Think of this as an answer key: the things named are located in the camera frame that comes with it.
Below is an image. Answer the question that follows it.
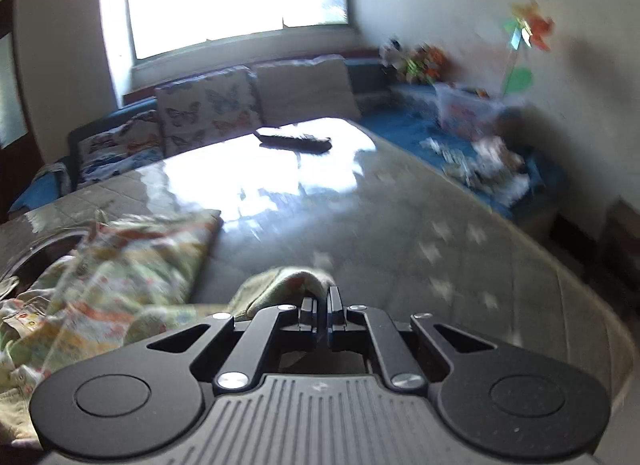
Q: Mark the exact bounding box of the floral patterned children's garment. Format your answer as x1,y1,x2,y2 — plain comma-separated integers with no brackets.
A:
1,210,335,448

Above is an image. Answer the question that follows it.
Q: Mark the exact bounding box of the black remote control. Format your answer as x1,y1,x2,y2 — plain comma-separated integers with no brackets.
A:
254,132,332,155

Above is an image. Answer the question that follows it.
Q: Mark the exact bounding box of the plain beige cushion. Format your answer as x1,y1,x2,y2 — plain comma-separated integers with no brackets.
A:
253,55,361,127

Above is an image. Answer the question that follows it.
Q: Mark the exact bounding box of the butterfly print cushion upright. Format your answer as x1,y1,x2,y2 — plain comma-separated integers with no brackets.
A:
155,66,262,157

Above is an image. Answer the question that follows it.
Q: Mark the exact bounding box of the clear plastic storage box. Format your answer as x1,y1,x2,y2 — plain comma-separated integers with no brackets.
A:
434,84,526,141

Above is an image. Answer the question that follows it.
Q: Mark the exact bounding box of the butterfly print cushion lying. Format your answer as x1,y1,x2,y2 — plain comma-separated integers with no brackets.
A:
77,110,164,188

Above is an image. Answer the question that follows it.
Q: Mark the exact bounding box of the orange plush toy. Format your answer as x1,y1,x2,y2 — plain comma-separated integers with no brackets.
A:
405,44,449,84

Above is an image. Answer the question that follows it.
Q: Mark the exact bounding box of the black and white plush toy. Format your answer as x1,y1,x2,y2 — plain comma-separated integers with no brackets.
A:
378,37,406,70

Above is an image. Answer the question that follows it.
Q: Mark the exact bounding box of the blue corner sofa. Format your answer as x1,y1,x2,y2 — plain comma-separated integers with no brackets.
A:
9,58,568,229

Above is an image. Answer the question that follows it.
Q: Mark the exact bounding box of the colourful paper pinwheel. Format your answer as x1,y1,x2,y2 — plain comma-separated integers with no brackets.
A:
500,0,555,98

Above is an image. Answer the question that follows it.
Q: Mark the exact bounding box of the white crumpled cloth on sofa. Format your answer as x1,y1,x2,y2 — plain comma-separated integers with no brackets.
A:
420,136,530,207

